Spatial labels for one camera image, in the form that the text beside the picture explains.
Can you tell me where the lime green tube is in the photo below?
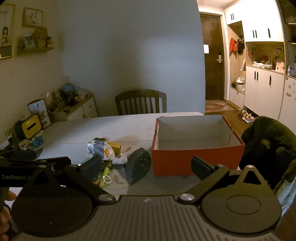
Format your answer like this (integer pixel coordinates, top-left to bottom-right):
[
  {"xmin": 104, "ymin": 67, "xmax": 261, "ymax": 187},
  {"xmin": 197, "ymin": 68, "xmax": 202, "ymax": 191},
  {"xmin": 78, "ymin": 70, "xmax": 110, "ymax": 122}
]
[{"xmin": 99, "ymin": 167, "xmax": 112, "ymax": 189}]

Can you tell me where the white grey paper bag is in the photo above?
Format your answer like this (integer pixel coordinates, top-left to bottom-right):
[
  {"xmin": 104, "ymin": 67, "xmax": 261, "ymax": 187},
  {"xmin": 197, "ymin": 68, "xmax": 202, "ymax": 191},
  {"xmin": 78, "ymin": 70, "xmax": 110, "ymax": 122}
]
[{"xmin": 87, "ymin": 138, "xmax": 115, "ymax": 161}]

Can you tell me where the small yellow cardboard box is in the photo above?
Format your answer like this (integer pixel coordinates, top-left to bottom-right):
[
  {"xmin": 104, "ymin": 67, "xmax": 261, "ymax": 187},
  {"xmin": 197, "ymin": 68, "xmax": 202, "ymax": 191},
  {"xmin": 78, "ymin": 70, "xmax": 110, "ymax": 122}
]
[{"xmin": 107, "ymin": 142, "xmax": 121, "ymax": 155}]

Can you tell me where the person left hand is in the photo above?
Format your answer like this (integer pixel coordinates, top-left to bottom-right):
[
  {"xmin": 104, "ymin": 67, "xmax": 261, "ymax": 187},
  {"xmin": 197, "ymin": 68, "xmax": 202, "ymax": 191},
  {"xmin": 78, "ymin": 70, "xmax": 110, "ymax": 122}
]
[{"xmin": 0, "ymin": 191, "xmax": 16, "ymax": 241}]

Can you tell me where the red cardboard shoe box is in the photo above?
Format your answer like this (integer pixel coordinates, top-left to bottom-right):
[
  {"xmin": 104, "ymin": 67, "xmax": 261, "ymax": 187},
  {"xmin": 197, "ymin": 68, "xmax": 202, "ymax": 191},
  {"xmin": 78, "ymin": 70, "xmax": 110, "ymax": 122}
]
[{"xmin": 152, "ymin": 115, "xmax": 245, "ymax": 176}]

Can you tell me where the white drawer sideboard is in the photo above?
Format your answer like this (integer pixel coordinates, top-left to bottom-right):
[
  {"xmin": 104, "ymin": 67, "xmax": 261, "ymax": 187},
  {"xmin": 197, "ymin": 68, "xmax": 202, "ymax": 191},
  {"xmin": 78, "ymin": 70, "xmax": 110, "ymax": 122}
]
[{"xmin": 48, "ymin": 93, "xmax": 98, "ymax": 123}]

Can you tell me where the picture book on sideboard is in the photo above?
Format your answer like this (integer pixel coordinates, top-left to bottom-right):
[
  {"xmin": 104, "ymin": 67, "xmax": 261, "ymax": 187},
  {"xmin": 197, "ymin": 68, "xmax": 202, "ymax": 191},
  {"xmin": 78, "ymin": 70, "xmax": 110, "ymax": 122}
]
[{"xmin": 27, "ymin": 99, "xmax": 51, "ymax": 129}]

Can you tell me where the dark green upholstered chair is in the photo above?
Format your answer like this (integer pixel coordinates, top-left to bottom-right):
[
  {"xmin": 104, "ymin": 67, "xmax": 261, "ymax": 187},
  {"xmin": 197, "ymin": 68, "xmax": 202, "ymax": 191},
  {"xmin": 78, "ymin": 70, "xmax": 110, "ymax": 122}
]
[{"xmin": 239, "ymin": 116, "xmax": 295, "ymax": 193}]

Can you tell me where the pair of small shoes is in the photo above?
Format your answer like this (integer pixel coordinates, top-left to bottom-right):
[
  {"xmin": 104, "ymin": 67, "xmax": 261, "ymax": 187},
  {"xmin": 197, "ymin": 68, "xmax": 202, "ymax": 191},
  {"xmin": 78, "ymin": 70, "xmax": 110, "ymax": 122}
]
[{"xmin": 238, "ymin": 109, "xmax": 255, "ymax": 123}]

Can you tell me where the patterned door mat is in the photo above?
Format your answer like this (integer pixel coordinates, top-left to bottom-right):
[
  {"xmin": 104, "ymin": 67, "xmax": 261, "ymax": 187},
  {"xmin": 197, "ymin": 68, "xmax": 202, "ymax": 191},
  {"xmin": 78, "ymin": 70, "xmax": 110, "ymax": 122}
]
[{"xmin": 205, "ymin": 100, "xmax": 234, "ymax": 113}]

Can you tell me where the dark wooden chair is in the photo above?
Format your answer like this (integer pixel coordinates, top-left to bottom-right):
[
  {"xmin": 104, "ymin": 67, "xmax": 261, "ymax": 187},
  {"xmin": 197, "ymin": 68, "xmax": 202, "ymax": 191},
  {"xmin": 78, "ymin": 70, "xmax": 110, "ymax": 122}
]
[{"xmin": 115, "ymin": 89, "xmax": 167, "ymax": 115}]

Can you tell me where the orange jacket on hook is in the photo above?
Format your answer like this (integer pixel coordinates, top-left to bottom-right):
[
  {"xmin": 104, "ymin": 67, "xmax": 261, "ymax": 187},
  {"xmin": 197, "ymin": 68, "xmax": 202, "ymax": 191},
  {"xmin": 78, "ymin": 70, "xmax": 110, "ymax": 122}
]
[{"xmin": 229, "ymin": 38, "xmax": 238, "ymax": 54}]

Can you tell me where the dark brown entrance door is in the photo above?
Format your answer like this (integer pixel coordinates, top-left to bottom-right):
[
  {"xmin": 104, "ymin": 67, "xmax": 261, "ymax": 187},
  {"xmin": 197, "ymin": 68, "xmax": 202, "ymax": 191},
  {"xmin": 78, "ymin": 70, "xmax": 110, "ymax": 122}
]
[{"xmin": 200, "ymin": 13, "xmax": 225, "ymax": 100}]

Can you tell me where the framed girl picture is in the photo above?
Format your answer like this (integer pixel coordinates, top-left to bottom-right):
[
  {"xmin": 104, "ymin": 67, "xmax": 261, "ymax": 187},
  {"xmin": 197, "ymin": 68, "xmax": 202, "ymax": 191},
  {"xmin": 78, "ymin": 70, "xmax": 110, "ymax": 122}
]
[{"xmin": 0, "ymin": 4, "xmax": 15, "ymax": 59}]

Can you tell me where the wooden wall shelf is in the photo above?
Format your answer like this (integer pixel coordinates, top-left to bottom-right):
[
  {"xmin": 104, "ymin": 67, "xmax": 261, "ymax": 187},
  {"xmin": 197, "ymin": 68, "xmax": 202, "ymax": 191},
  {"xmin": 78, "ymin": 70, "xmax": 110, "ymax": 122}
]
[{"xmin": 17, "ymin": 46, "xmax": 55, "ymax": 55}]

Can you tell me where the white wall cabinet unit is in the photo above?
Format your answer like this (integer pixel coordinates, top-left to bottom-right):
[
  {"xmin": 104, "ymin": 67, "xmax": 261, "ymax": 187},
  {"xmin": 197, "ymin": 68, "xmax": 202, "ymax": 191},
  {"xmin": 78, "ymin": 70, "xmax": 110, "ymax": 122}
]
[{"xmin": 224, "ymin": 1, "xmax": 295, "ymax": 132}]

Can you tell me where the small framed wall picture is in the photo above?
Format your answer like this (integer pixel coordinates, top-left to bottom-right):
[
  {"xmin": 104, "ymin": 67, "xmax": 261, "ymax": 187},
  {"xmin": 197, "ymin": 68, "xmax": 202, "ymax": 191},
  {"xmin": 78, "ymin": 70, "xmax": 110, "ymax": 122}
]
[{"xmin": 22, "ymin": 8, "xmax": 43, "ymax": 28}]

